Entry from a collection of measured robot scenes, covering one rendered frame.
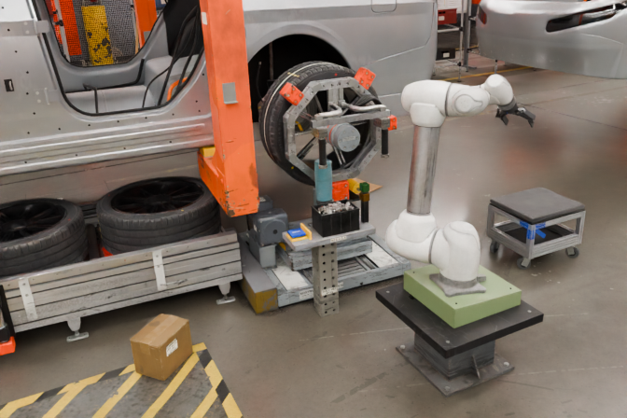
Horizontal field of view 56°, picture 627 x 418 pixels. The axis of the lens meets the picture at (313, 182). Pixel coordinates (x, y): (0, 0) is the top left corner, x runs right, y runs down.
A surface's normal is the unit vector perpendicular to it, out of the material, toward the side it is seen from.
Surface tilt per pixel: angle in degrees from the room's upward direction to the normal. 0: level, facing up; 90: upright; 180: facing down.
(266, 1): 90
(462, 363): 90
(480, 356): 90
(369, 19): 90
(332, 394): 0
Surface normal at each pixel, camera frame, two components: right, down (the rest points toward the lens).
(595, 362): -0.04, -0.93
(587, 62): -0.53, 0.55
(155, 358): -0.41, 0.34
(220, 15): 0.38, 0.31
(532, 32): -0.87, 0.18
